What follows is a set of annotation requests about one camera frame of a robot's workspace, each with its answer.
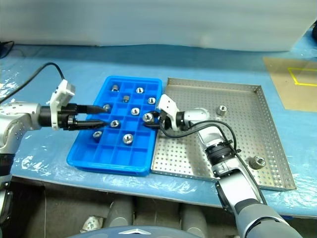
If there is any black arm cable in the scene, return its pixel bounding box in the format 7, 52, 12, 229
0, 62, 65, 104
159, 120, 268, 206

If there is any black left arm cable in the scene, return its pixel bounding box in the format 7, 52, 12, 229
0, 62, 65, 104

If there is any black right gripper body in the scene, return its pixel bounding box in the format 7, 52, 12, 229
158, 112, 174, 131

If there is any blue compartment tray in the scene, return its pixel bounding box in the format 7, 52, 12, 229
66, 75, 163, 177

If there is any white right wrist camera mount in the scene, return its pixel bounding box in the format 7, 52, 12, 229
156, 94, 184, 131

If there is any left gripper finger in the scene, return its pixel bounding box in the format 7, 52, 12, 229
73, 119, 110, 130
76, 105, 110, 115

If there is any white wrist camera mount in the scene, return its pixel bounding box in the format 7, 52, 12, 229
156, 94, 184, 131
47, 79, 75, 131

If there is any dark grey rounded shape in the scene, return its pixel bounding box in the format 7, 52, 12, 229
107, 197, 136, 228
179, 203, 209, 233

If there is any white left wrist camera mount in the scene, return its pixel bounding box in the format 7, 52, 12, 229
47, 79, 75, 131

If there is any black strap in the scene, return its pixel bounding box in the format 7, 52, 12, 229
0, 190, 13, 226

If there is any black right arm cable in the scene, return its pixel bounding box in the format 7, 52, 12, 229
159, 120, 268, 206

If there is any blue-grey rounded robot body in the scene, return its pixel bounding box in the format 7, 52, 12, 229
74, 225, 238, 238

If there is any brown board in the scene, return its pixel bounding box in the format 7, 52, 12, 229
263, 56, 317, 112

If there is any perforated metal tray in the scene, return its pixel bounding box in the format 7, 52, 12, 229
150, 77, 297, 191

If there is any white crumpled paper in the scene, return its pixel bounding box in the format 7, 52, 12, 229
83, 216, 104, 230

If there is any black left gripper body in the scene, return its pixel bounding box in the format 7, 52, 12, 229
57, 103, 78, 131

